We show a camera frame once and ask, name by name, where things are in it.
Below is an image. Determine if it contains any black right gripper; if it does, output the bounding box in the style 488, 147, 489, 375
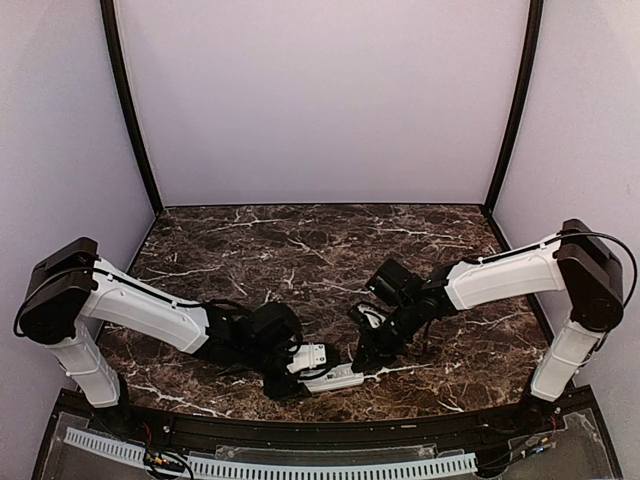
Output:
351, 299, 423, 373

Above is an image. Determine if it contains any white remote control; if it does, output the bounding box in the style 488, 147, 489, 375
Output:
300, 363, 364, 394

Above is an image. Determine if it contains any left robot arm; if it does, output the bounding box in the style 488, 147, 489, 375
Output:
13, 237, 308, 436

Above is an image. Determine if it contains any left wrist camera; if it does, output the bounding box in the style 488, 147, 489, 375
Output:
318, 344, 341, 370

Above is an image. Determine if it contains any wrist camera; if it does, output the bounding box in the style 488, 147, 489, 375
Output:
348, 302, 376, 328
318, 344, 341, 370

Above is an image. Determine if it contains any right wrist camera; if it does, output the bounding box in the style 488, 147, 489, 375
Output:
348, 302, 376, 328

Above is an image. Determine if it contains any white slotted cable duct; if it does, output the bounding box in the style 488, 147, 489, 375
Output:
64, 427, 477, 479

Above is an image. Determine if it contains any black front table rail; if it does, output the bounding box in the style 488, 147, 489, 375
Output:
91, 404, 554, 451

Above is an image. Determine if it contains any black right corner post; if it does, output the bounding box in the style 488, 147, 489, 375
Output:
483, 0, 544, 217

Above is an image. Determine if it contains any black corner post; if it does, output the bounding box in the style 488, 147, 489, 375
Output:
99, 0, 164, 216
483, 0, 544, 217

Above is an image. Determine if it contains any black left corner post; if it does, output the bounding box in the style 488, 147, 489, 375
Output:
99, 0, 164, 216

